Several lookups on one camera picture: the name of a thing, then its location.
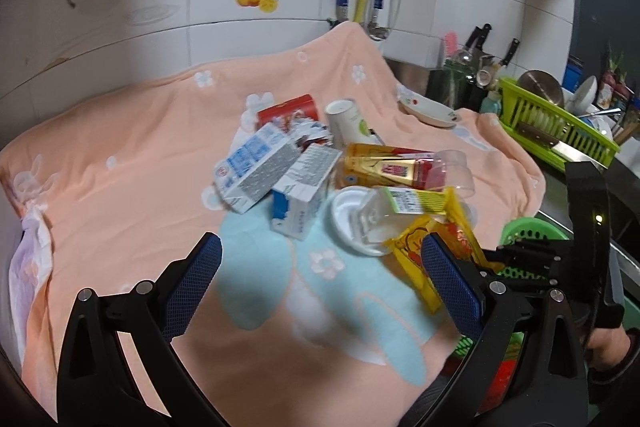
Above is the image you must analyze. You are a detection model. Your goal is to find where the yellow snack wrapper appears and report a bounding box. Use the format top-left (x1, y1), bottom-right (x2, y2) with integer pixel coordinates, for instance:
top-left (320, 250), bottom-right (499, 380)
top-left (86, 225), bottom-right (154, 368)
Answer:
top-left (384, 195), bottom-right (506, 314)

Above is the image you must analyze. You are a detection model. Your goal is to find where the clear bottle yellow label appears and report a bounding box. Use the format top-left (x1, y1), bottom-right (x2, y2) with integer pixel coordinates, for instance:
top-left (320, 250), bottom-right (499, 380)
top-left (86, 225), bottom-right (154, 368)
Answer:
top-left (352, 186), bottom-right (457, 245)

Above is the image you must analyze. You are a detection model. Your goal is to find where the red gold drink bottle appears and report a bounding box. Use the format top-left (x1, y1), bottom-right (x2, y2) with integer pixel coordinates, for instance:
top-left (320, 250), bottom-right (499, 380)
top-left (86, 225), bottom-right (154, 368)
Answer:
top-left (335, 144), bottom-right (475, 198)

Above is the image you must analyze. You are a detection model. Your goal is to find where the red snack packet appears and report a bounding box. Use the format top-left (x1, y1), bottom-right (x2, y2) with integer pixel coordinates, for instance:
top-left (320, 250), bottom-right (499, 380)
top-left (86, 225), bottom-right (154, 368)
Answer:
top-left (257, 94), bottom-right (319, 132)

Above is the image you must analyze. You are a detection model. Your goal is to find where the person's right hand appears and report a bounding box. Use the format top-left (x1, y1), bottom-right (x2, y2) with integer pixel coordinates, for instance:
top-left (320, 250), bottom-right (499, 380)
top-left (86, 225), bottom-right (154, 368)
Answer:
top-left (587, 326), bottom-right (636, 371)

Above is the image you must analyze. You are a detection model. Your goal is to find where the red perforated basket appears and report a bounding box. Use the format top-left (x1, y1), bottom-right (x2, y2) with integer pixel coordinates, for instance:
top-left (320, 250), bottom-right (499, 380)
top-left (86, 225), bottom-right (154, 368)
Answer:
top-left (477, 343), bottom-right (521, 414)

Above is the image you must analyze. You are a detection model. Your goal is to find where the green perforated waste basket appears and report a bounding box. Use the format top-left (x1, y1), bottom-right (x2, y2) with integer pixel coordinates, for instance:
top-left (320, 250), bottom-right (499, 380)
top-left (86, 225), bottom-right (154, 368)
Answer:
top-left (454, 217), bottom-right (570, 360)

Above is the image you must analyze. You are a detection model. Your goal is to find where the green dish rack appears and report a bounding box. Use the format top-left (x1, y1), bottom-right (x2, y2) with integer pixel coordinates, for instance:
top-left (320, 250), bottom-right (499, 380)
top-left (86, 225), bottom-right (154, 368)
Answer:
top-left (498, 77), bottom-right (620, 172)

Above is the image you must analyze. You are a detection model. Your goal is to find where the white bowl in rack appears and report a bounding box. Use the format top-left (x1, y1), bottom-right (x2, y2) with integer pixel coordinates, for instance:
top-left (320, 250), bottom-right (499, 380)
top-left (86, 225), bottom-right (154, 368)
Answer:
top-left (568, 76), bottom-right (598, 116)

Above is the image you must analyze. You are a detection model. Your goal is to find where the steel pot in rack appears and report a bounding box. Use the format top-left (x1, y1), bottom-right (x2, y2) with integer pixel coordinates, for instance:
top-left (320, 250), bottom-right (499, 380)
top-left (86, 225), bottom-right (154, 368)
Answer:
top-left (516, 69), bottom-right (564, 107)

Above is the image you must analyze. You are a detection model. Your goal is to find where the peach flower-pattern towel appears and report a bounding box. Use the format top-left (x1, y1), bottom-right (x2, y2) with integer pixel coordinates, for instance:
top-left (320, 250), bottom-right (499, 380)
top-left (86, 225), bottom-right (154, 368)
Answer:
top-left (1, 23), bottom-right (546, 426)

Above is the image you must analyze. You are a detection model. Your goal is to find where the dark green knife block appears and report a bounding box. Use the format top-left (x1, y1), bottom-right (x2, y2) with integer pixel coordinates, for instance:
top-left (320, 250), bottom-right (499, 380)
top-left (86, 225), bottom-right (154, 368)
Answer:
top-left (425, 60), bottom-right (487, 113)

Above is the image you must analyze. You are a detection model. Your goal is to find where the white cat-shaped dish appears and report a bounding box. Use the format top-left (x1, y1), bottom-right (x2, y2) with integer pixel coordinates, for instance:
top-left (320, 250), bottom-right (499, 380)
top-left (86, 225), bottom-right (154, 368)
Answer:
top-left (397, 84), bottom-right (459, 129)

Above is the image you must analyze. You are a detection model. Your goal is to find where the blue white milk carton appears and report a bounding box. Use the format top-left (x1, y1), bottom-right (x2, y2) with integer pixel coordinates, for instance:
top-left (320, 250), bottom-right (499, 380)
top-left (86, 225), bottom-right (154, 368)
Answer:
top-left (214, 124), bottom-right (300, 213)

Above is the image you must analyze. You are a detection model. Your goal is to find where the white grey milk carton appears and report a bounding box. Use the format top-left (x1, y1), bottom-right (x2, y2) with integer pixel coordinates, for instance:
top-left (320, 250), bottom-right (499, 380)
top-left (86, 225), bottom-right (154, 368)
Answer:
top-left (271, 144), bottom-right (342, 241)

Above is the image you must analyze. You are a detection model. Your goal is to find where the white paper cup green leaf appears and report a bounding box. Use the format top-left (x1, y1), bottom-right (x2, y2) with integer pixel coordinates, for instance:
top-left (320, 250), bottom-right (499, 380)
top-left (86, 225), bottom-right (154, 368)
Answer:
top-left (324, 98), bottom-right (382, 150)

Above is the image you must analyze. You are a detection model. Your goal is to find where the crumpled white paper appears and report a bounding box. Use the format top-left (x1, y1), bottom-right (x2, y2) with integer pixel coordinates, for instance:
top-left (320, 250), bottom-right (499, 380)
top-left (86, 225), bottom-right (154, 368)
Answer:
top-left (288, 117), bottom-right (333, 152)

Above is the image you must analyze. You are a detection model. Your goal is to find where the cleaver with wooden handle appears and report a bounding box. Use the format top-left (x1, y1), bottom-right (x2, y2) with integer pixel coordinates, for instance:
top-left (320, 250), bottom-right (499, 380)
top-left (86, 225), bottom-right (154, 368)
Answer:
top-left (516, 122), bottom-right (588, 162)

